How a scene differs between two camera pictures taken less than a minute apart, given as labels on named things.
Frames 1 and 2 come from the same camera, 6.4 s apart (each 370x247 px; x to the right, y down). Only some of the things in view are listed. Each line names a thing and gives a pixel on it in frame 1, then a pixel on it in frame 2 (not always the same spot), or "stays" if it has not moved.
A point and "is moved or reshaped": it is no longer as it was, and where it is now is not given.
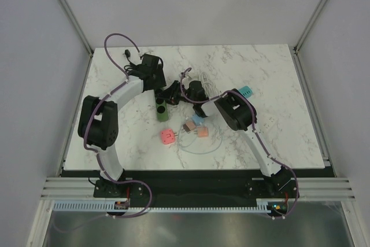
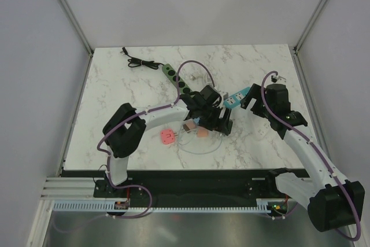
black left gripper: x=161 y=81 to x=212 y=125
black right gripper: x=171 y=95 to x=253 y=92
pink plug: x=167 y=136 stays
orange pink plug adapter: x=202 y=132 stays
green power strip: x=162 y=109 is moved or reshaped
